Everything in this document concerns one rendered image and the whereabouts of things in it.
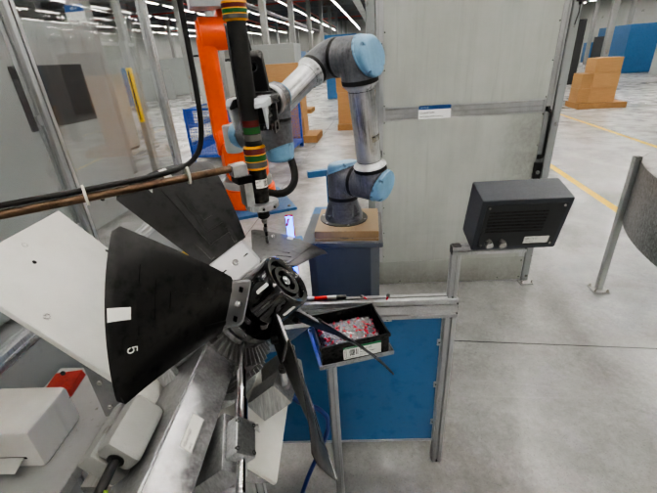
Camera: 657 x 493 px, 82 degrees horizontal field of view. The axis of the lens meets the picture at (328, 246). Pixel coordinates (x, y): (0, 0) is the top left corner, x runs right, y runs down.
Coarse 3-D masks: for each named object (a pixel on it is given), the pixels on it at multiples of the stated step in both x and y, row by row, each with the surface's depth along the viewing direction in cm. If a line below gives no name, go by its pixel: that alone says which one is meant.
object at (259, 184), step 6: (252, 174) 75; (258, 174) 75; (264, 174) 76; (258, 180) 76; (264, 180) 76; (252, 186) 77; (258, 186) 76; (264, 186) 77; (258, 192) 77; (264, 192) 77; (258, 198) 78; (264, 198) 78; (258, 216) 80; (264, 216) 80
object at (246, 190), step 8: (232, 168) 72; (240, 168) 73; (232, 176) 74; (240, 176) 74; (248, 176) 74; (240, 184) 74; (248, 184) 75; (248, 192) 76; (248, 200) 76; (272, 200) 80; (248, 208) 78; (256, 208) 77; (264, 208) 77; (272, 208) 78
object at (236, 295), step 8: (240, 280) 70; (248, 280) 72; (232, 288) 68; (248, 288) 73; (232, 296) 69; (240, 296) 71; (232, 304) 69; (232, 312) 70; (240, 312) 72; (232, 320) 70; (240, 320) 73; (224, 328) 69
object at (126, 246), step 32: (128, 256) 51; (160, 256) 55; (128, 288) 50; (160, 288) 54; (192, 288) 59; (224, 288) 65; (128, 320) 49; (160, 320) 54; (192, 320) 59; (224, 320) 67; (160, 352) 54; (128, 384) 49
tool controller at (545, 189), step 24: (480, 192) 112; (504, 192) 112; (528, 192) 111; (552, 192) 110; (480, 216) 112; (504, 216) 112; (528, 216) 112; (552, 216) 112; (480, 240) 118; (504, 240) 118; (528, 240) 118; (552, 240) 118
